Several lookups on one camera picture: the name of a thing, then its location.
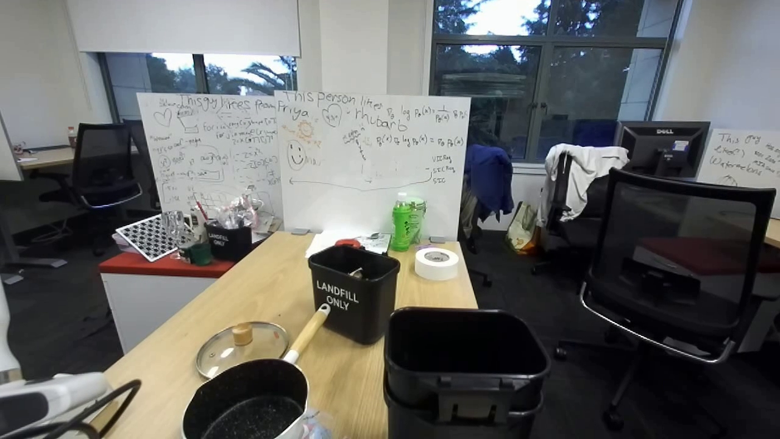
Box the glass pot lid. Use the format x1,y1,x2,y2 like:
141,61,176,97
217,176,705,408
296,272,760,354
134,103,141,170
192,316,292,383

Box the green wipes canister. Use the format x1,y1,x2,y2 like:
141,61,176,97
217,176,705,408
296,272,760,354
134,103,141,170
388,192,430,254

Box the whiteboard with sun drawing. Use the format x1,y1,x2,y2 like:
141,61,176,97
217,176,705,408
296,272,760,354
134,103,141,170
276,91,473,243

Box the white tape roll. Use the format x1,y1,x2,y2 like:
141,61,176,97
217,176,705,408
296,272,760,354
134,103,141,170
412,245,463,286

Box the white paper sheet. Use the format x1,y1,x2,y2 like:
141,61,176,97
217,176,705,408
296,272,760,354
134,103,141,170
302,228,396,258

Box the small black landfill bin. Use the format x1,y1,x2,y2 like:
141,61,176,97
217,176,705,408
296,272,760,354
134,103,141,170
304,243,402,347

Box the blue jacket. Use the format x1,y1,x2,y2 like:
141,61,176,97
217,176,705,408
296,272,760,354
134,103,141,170
463,141,518,225

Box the crumpled clear plastic bags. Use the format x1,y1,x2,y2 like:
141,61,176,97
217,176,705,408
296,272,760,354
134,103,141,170
190,186,281,238

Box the black landfill bin with bags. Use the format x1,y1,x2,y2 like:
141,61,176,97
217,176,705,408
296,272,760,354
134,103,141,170
202,221,256,262

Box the large black stacked bin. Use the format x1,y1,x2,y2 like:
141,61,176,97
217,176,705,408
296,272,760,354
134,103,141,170
384,305,554,439

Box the small dark green cup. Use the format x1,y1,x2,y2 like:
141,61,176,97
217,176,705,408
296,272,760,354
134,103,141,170
184,238,217,269

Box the white cloth on chair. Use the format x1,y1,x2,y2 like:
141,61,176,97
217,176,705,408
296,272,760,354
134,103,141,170
543,141,632,225

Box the blue and white plastic bag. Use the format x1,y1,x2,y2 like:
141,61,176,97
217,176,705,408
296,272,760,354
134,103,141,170
278,408,336,439

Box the black and white checkerboard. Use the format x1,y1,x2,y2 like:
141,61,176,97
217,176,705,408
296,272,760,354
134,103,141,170
109,211,185,266

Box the white cabinet with red top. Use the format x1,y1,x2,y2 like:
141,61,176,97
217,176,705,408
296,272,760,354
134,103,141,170
98,248,240,354

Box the black computer monitor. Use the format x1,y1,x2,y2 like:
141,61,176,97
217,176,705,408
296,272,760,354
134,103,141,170
618,119,714,182

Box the white roller blind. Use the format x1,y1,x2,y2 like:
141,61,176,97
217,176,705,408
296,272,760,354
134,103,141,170
63,0,304,61

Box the black office chair with armrests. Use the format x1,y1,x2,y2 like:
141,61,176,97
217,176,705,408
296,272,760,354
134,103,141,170
67,119,151,215

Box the black mesh office chair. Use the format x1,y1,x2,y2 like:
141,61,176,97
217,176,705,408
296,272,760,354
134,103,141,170
554,165,780,433

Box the small whiteboard with writing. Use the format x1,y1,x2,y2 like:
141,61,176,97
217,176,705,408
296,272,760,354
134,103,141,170
696,126,780,199

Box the white pot with wooden handle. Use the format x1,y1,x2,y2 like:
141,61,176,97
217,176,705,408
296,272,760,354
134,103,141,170
178,301,335,439

